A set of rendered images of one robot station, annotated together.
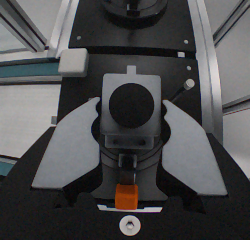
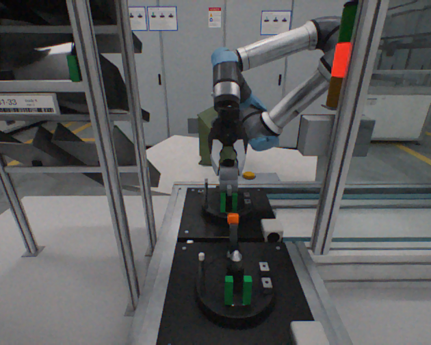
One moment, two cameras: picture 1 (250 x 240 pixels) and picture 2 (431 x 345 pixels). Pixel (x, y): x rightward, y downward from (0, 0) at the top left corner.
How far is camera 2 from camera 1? 0.61 m
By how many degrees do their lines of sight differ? 74
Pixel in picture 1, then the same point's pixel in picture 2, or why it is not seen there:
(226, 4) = not seen: outside the picture
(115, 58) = (241, 234)
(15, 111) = not seen: hidden behind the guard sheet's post
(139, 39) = (225, 247)
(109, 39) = (250, 246)
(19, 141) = (305, 215)
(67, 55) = (276, 226)
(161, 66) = (207, 231)
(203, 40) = (160, 263)
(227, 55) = (98, 309)
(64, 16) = (312, 278)
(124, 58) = not seen: hidden behind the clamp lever
